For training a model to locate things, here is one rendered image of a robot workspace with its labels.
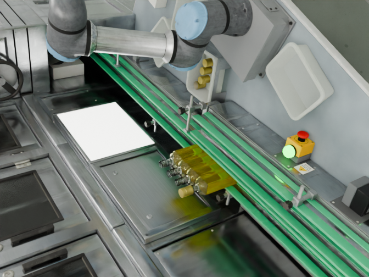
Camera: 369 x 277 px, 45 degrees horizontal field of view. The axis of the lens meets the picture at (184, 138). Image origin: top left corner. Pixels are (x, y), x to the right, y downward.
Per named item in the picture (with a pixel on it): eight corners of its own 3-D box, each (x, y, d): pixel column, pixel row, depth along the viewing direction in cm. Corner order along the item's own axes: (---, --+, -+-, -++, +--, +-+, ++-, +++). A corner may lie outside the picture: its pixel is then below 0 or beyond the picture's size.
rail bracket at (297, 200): (309, 192, 145) (279, 205, 138) (315, 175, 140) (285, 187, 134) (318, 200, 142) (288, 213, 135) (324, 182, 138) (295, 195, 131)
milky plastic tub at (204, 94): (200, 85, 203) (184, 88, 199) (207, 39, 190) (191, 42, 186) (223, 103, 192) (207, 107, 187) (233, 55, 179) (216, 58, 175)
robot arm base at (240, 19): (232, -17, 154) (209, -15, 149) (258, 6, 147) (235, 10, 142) (219, 20, 165) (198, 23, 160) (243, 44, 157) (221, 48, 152)
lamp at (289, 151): (285, 152, 157) (279, 154, 155) (288, 142, 154) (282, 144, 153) (294, 159, 154) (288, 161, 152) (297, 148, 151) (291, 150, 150)
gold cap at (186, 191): (194, 195, 159) (184, 199, 156) (189, 193, 162) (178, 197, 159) (193, 186, 158) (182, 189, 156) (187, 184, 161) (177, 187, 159)
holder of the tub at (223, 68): (200, 95, 206) (186, 98, 202) (208, 39, 191) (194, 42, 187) (222, 113, 195) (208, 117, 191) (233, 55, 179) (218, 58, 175)
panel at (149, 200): (116, 104, 231) (52, 118, 214) (116, 99, 230) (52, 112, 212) (220, 214, 173) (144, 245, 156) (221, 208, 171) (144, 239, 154)
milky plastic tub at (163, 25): (160, 35, 226) (145, 38, 221) (179, 12, 206) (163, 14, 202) (172, 66, 223) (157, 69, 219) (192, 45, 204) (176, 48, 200)
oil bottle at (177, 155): (209, 149, 187) (166, 162, 176) (211, 138, 183) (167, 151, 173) (217, 156, 183) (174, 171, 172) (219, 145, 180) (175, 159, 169)
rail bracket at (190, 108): (199, 125, 188) (174, 132, 182) (204, 90, 179) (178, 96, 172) (202, 128, 186) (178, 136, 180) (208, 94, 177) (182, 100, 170)
